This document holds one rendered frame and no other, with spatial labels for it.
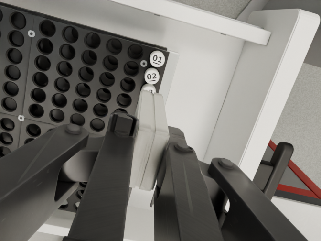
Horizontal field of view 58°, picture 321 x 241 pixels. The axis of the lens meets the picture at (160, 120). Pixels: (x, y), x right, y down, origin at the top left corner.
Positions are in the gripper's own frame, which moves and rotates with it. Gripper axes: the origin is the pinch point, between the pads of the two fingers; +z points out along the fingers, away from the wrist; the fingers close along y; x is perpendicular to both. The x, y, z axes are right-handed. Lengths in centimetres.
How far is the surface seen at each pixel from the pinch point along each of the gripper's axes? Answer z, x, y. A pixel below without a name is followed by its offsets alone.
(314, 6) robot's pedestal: 62, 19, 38
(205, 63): 16.1, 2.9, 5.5
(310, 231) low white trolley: 23.9, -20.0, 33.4
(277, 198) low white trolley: 24.0, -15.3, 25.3
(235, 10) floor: 100, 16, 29
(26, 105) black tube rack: 9.5, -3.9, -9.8
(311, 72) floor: 100, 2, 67
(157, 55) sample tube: 8.4, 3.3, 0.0
